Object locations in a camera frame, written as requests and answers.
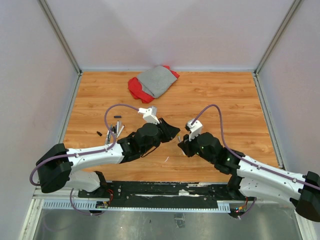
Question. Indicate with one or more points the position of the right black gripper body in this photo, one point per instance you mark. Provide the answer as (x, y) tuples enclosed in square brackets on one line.
[(197, 149)]

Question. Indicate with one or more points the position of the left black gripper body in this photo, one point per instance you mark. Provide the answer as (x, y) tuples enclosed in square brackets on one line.
[(145, 151)]

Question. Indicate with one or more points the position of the white pen yellow end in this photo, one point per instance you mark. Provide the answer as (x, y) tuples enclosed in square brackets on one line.
[(179, 140)]

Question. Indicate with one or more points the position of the white pen black end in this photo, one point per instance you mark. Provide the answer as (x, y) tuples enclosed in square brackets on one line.
[(119, 126)]

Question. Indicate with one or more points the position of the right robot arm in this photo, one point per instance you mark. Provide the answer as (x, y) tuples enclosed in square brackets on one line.
[(253, 179)]

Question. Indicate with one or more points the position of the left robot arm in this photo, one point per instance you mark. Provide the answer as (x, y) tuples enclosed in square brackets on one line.
[(62, 167)]

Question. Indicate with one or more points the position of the angled white pen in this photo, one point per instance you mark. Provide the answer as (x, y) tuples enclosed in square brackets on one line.
[(120, 131)]

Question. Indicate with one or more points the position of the white marker blue tip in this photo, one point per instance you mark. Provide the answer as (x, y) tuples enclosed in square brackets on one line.
[(108, 136)]

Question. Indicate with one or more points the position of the grey folded cloth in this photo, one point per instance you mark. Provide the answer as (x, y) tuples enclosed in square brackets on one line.
[(156, 81)]

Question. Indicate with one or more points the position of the red cloth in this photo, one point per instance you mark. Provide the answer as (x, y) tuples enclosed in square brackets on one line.
[(135, 88)]

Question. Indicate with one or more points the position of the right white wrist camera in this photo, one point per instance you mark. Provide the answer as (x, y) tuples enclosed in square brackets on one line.
[(194, 127)]

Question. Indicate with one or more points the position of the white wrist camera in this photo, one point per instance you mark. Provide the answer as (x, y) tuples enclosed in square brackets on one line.
[(149, 114), (194, 127)]

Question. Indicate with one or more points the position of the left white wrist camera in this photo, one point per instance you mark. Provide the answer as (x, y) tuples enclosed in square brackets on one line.
[(149, 114)]

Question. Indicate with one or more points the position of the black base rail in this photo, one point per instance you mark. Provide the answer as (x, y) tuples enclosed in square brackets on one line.
[(164, 195)]

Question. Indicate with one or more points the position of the aluminium frame rail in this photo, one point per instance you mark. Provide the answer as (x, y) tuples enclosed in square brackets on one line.
[(62, 194)]

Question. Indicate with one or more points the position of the grey cable duct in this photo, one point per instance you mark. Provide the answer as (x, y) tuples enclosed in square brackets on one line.
[(91, 205)]

